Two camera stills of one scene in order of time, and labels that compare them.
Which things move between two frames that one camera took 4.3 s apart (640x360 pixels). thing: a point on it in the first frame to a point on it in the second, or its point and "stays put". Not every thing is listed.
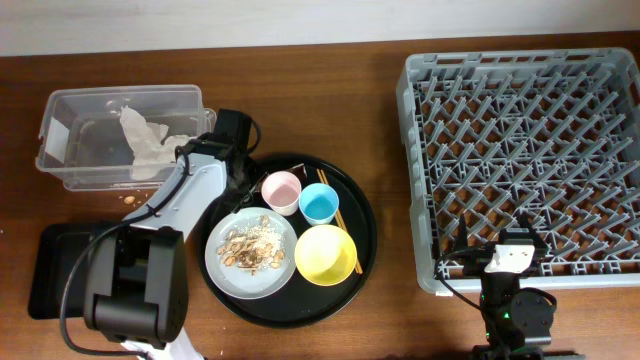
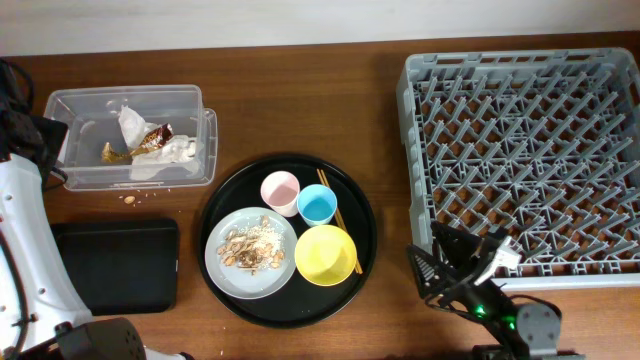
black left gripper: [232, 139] to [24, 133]
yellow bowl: [325, 255] stays put
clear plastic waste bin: [102, 138] stays put
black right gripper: [476, 259] to [455, 257]
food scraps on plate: [254, 246] stays put
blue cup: [319, 203] stays put
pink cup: [281, 191] stays put
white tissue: [150, 152] stays put
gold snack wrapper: [299, 172] to [151, 140]
